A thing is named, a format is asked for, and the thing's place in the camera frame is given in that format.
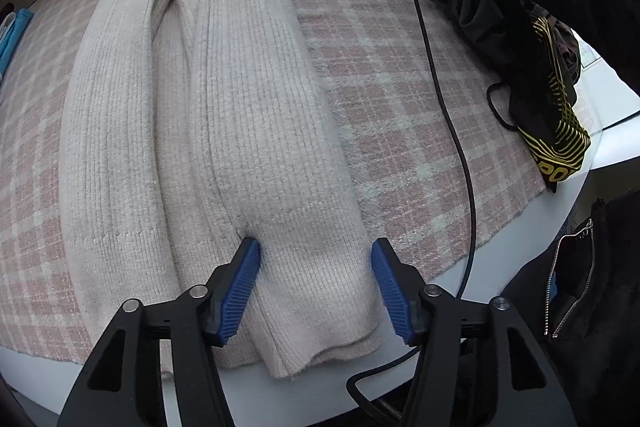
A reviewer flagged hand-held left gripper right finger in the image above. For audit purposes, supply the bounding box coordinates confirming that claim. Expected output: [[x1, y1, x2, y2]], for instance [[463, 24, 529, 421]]
[[371, 237, 578, 427]]

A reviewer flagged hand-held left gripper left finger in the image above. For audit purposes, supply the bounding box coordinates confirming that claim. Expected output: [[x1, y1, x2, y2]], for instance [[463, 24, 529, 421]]
[[56, 237, 262, 427]]

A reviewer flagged cream knit sweater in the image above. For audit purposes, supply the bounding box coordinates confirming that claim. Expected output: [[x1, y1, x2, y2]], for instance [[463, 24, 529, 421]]
[[59, 0, 388, 380]]

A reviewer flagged dark grey garment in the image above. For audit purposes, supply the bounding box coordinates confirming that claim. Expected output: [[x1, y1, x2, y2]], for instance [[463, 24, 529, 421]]
[[415, 0, 551, 128]]

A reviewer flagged pink plaid blanket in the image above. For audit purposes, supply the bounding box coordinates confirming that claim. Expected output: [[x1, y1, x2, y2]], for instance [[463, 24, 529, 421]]
[[0, 0, 548, 365]]

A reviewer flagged person's black jacket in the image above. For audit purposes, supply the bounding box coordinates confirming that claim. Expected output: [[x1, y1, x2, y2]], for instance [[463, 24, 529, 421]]
[[500, 192, 640, 427]]

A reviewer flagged black and yellow garment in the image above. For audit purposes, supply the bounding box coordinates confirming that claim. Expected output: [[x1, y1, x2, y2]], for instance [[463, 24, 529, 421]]
[[510, 4, 592, 194]]

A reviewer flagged brown garment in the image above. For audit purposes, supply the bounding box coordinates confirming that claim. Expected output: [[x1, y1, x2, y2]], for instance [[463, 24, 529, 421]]
[[552, 19, 583, 85]]

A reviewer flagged blue folded garment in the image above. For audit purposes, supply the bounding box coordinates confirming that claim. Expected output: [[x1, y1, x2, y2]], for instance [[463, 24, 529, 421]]
[[0, 7, 35, 75]]

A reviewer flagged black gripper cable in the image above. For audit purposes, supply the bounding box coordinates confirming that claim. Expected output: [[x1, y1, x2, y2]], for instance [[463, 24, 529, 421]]
[[346, 0, 477, 423]]

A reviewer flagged black cord loop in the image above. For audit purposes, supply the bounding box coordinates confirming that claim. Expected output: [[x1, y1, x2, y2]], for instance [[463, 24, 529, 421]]
[[486, 81, 521, 131]]

